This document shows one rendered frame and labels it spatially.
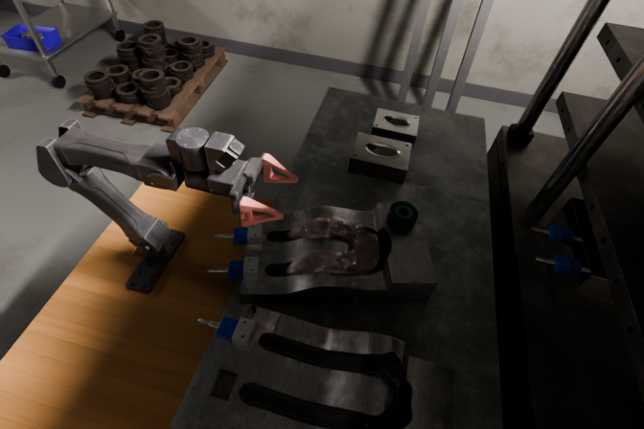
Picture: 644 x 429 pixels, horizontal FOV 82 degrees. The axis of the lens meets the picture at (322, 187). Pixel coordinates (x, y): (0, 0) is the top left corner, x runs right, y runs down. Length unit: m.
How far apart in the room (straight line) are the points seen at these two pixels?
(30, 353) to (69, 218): 1.43
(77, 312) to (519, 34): 3.12
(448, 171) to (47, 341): 1.29
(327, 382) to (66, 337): 0.64
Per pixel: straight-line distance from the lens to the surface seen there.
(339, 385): 0.86
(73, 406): 1.07
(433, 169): 1.43
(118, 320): 1.11
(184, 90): 3.02
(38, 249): 2.45
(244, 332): 0.88
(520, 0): 3.22
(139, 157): 0.79
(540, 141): 1.81
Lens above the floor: 1.74
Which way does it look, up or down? 48 degrees down
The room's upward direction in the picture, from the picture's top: 5 degrees clockwise
